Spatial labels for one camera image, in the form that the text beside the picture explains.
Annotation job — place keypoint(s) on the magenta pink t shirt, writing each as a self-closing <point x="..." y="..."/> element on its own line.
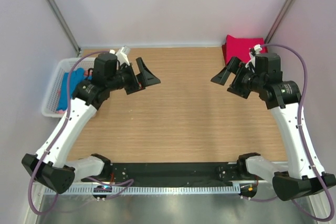
<point x="240" y="47"/>

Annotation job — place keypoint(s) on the right aluminium frame post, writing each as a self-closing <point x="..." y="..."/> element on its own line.
<point x="284" y="10"/>

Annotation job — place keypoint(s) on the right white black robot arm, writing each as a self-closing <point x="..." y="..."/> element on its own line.
<point x="263" y="75"/>

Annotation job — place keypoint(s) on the white slotted cable duct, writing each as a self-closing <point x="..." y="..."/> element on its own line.
<point x="105" y="190"/>

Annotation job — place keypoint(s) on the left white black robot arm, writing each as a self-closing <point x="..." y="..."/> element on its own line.
<point x="49" y="166"/>

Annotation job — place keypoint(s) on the left aluminium frame post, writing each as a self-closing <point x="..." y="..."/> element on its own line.
<point x="62" y="22"/>

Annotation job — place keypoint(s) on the aluminium frame post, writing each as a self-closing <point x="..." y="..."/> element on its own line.
<point x="62" y="22"/>
<point x="284" y="10"/>

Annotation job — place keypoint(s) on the white perforated plastic basket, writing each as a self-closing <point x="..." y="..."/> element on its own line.
<point x="55" y="100"/>

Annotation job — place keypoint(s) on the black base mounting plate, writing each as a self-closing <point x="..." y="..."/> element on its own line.
<point x="176" y="174"/>

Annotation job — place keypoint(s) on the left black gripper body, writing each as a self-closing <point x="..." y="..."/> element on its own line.
<point x="128" y="80"/>

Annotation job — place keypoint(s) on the folded dark red t shirt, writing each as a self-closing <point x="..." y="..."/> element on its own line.
<point x="227" y="55"/>

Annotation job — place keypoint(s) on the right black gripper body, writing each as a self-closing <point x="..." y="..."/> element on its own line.
<point x="240" y="85"/>

